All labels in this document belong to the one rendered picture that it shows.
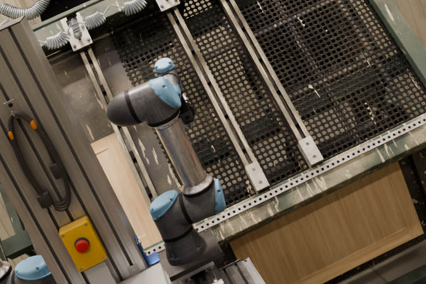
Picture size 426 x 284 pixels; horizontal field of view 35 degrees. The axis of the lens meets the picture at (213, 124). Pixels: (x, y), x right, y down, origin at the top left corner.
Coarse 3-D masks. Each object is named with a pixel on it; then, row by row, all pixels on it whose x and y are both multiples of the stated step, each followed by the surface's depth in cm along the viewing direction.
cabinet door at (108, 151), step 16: (96, 144) 318; (112, 144) 317; (112, 160) 314; (112, 176) 312; (128, 176) 311; (128, 192) 308; (128, 208) 306; (144, 208) 305; (144, 224) 302; (144, 240) 300
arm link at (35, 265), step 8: (32, 256) 238; (40, 256) 237; (24, 264) 234; (32, 264) 232; (40, 264) 231; (16, 272) 232; (24, 272) 229; (32, 272) 229; (40, 272) 230; (48, 272) 232; (16, 280) 232; (24, 280) 230; (32, 280) 229; (40, 280) 230; (48, 280) 231
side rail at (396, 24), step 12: (372, 0) 329; (384, 0) 327; (384, 12) 325; (396, 12) 325; (396, 24) 322; (408, 24) 322; (396, 36) 321; (408, 36) 320; (408, 48) 318; (420, 48) 317; (408, 60) 320; (420, 60) 315; (420, 72) 313
